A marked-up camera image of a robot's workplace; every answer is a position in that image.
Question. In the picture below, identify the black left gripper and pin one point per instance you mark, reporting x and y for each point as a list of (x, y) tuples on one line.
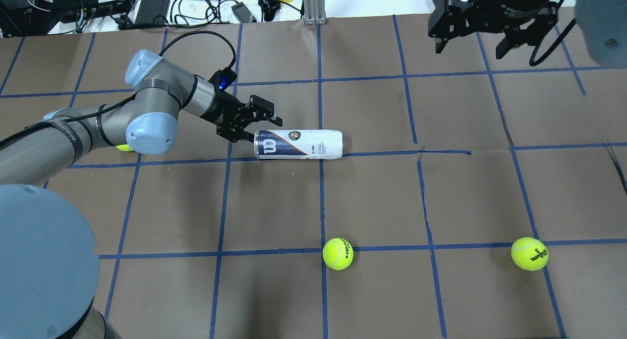
[(219, 109)]

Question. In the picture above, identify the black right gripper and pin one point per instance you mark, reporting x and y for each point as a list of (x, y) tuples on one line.
[(509, 5)]

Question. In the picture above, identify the white tennis ball can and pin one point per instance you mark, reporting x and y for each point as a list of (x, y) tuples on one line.
[(324, 144)]

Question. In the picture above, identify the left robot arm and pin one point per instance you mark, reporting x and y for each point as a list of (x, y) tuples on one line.
[(49, 270)]

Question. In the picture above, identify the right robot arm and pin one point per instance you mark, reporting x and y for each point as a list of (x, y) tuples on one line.
[(603, 24)]

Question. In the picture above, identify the tennis ball under left gripper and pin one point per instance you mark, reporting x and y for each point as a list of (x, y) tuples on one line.
[(124, 148)]

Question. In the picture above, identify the centre Head tennis ball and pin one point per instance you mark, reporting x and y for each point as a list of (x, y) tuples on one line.
[(338, 254)]

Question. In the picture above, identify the tennis ball near base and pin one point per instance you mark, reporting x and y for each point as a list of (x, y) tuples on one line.
[(529, 254)]

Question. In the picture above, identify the black power brick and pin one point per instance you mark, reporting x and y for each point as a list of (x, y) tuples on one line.
[(152, 12)]

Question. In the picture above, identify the aluminium frame post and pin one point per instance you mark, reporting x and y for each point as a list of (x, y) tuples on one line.
[(314, 12)]

